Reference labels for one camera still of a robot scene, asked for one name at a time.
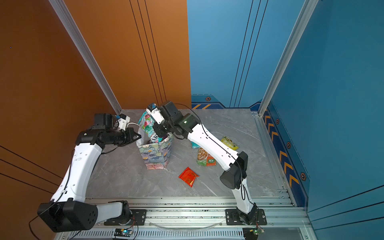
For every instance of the right aluminium corner post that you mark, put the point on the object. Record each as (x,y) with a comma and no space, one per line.
(294,38)

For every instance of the floral paper gift bag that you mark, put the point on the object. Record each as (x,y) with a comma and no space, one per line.
(156,155)

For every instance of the aluminium front rail frame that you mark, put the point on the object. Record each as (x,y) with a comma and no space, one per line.
(203,218)

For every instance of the green orange snack packet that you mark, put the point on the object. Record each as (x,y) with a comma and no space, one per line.
(205,159)

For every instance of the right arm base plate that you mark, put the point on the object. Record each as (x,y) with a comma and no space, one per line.
(234,217)

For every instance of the aluminium corner post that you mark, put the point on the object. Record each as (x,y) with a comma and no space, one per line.
(75,34)
(294,38)

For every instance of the teal Fox's candy bag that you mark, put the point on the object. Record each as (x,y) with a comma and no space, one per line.
(146,129)

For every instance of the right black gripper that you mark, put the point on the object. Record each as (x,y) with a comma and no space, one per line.
(157,127)

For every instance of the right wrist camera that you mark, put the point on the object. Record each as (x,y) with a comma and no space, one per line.
(155,113)

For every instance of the yellow snack packet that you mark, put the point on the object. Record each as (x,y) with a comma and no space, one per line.
(229,143)

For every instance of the green circuit board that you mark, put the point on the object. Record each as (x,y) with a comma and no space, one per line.
(257,231)
(123,233)

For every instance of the left green circuit board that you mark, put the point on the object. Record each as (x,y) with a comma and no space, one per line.
(123,233)

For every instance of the right green circuit board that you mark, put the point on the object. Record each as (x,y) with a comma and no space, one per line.
(257,231)

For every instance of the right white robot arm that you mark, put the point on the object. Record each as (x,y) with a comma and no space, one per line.
(233,163)

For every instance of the teal snack packet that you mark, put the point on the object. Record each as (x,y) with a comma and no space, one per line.
(194,145)

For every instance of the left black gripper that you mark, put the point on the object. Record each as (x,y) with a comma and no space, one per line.
(130,132)

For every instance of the red small snack packet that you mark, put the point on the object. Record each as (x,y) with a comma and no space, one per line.
(188,176)

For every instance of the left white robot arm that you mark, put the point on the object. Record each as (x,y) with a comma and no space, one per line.
(67,210)

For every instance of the left aluminium corner post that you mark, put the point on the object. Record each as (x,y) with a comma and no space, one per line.
(75,34)

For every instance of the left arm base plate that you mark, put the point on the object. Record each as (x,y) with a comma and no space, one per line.
(134,217)

